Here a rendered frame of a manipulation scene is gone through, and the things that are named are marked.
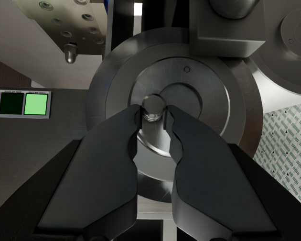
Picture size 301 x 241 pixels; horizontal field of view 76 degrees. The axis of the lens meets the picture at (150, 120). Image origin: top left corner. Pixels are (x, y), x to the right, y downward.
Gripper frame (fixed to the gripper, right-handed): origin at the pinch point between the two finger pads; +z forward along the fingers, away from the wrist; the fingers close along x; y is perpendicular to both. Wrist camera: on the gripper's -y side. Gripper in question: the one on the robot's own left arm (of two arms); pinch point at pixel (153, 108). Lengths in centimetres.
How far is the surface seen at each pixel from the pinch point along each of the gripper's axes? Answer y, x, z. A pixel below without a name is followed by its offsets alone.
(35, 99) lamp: 16.7, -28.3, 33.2
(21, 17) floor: 16, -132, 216
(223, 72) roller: -0.8, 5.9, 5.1
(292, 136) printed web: 9.4, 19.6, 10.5
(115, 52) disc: -1.8, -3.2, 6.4
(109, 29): -3.2, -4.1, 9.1
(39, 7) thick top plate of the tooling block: -3.4, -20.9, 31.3
